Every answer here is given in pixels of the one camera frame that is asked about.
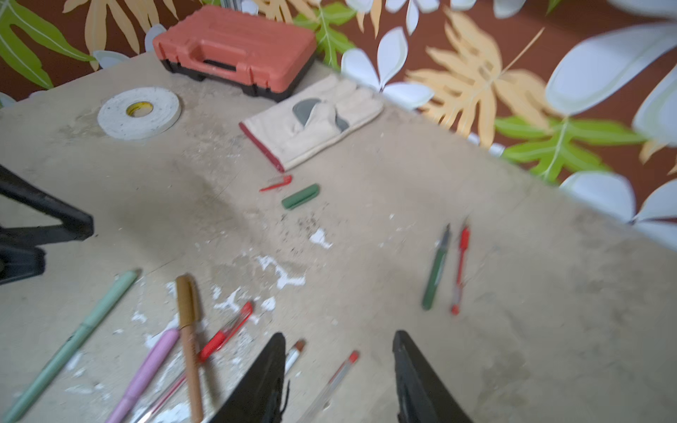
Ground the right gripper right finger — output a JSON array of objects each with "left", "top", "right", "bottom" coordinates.
[{"left": 392, "top": 331, "right": 472, "bottom": 423}]

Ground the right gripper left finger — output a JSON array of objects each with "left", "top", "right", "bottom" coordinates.
[{"left": 209, "top": 332, "right": 287, "bottom": 423}]

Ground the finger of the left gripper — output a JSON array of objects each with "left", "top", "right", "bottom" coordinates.
[{"left": 1, "top": 167, "right": 94, "bottom": 285}]

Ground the dark green pen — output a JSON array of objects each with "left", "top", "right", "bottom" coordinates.
[{"left": 421, "top": 224, "right": 451, "bottom": 310}]

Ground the dark green pen cap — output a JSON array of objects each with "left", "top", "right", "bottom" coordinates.
[{"left": 281, "top": 184, "right": 320, "bottom": 210}]

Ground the red pen cap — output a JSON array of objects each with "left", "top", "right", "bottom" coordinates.
[{"left": 259, "top": 174, "right": 294, "bottom": 192}]

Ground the white brown-capped marker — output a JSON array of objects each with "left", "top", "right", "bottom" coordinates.
[{"left": 285, "top": 339, "right": 306, "bottom": 375}]

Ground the clear red-capped pen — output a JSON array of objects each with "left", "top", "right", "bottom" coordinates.
[{"left": 297, "top": 350, "right": 360, "bottom": 423}]

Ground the red gel pen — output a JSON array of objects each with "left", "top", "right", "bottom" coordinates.
[{"left": 133, "top": 301, "right": 255, "bottom": 423}]

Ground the light green pen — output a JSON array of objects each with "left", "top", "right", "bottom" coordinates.
[{"left": 3, "top": 269, "right": 142, "bottom": 422}]

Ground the pink pen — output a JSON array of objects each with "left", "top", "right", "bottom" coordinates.
[{"left": 106, "top": 328, "right": 179, "bottom": 423}]

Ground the brown gold pen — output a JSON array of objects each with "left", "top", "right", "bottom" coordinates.
[{"left": 176, "top": 274, "right": 204, "bottom": 423}]

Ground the white tape roll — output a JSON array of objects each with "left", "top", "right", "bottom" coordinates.
[{"left": 97, "top": 86, "right": 182, "bottom": 140}]

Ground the beige work glove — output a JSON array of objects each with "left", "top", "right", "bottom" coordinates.
[{"left": 239, "top": 74, "right": 384, "bottom": 173}]

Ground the red plastic tool case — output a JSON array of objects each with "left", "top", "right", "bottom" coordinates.
[{"left": 153, "top": 5, "right": 317, "bottom": 102}]

